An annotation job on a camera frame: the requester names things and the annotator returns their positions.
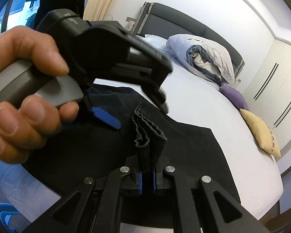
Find folded white grey duvet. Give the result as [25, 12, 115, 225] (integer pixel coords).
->
[166, 34, 235, 85]

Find white wardrobe doors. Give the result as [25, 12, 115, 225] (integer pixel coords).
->
[243, 40, 291, 149]

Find white flat pillow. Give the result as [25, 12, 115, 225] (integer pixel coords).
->
[139, 34, 175, 57]

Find grey upholstered headboard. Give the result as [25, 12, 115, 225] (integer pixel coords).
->
[131, 2, 245, 77]

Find person's left hand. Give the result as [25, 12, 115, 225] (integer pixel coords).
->
[0, 26, 79, 164]

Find blue plastic stool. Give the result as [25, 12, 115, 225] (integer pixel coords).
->
[0, 203, 21, 233]

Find purple cushion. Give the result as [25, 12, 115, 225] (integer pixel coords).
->
[219, 83, 249, 110]

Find yellow cushion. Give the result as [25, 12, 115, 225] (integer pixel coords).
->
[240, 109, 281, 157]

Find black denim pants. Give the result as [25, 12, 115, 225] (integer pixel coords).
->
[21, 83, 241, 228]

